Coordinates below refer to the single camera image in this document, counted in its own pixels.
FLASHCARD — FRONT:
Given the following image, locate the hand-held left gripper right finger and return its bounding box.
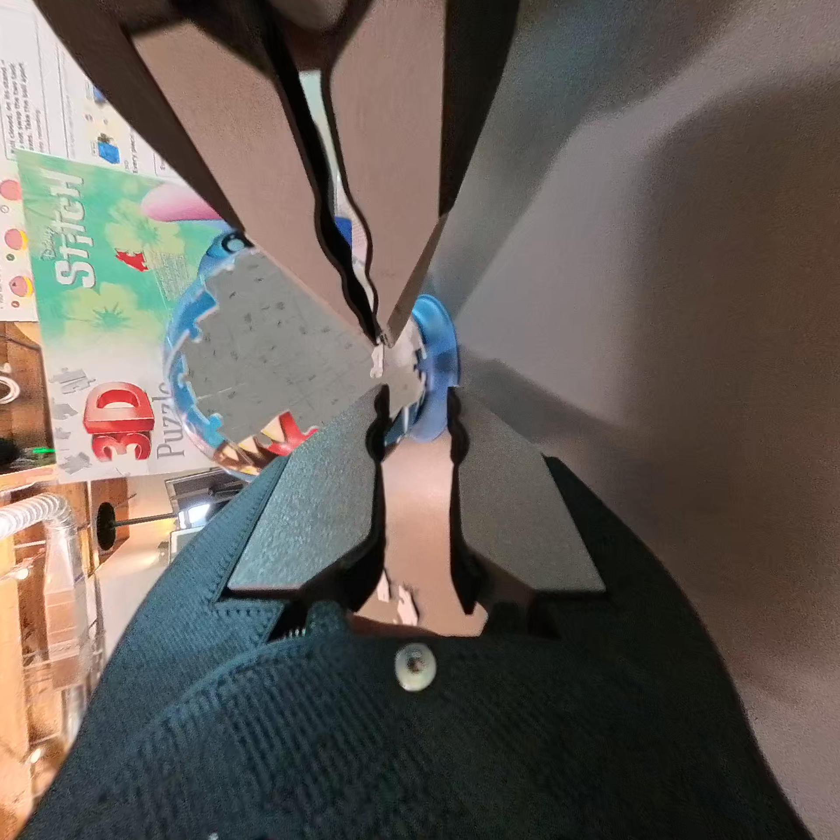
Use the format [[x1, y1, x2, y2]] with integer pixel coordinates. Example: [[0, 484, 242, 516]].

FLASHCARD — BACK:
[[446, 387, 606, 614]]

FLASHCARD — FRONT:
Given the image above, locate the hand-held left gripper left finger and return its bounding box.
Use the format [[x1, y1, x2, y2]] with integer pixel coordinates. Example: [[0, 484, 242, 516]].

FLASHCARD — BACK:
[[226, 387, 393, 611]]

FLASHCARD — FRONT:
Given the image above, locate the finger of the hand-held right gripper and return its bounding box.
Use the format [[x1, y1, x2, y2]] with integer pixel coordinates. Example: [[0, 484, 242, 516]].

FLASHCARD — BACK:
[[131, 20, 382, 345], [322, 0, 454, 347]]

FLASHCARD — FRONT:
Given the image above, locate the blue cartoon puzzle ball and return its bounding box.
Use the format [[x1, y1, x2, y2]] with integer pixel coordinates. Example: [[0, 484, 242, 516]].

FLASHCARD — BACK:
[[163, 249, 427, 476]]

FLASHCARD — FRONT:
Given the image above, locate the colourful puzzle box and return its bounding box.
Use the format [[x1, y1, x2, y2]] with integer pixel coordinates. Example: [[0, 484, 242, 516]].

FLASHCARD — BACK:
[[16, 150, 263, 483]]

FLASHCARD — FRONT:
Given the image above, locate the grey framed light panel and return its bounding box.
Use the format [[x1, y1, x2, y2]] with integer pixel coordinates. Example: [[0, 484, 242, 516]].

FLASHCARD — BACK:
[[164, 471, 245, 529]]

